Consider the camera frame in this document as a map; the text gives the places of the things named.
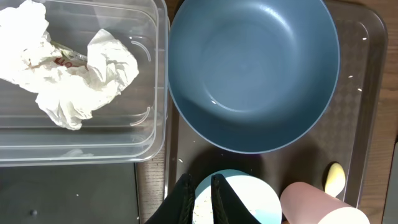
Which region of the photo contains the pink cup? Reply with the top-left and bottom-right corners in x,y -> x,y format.
280,182 -> 369,224

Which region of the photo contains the black plastic tray bin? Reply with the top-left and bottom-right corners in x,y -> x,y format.
1,164 -> 140,224

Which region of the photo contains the white tissue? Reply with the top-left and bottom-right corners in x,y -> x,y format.
1,1 -> 139,130

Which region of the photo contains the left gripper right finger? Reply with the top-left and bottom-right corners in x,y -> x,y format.
211,174 -> 260,224

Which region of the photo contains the yellow green snack wrapper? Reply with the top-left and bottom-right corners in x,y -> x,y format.
50,41 -> 87,68

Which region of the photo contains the large dark blue bowl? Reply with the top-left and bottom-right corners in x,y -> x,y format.
168,0 -> 340,154

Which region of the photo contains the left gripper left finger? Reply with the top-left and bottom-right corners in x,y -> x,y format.
146,174 -> 195,224

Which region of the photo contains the small light blue rice bowl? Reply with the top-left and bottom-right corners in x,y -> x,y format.
192,169 -> 282,224

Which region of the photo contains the brown serving tray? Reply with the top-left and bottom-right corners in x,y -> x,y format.
164,1 -> 388,207

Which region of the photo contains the clear plastic bin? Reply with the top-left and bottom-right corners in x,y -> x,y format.
1,0 -> 169,167

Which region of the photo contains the grey dishwasher rack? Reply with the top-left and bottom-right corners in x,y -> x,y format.
382,142 -> 398,224

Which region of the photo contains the pale yellow plastic spoon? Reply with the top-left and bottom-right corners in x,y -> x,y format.
324,162 -> 346,197

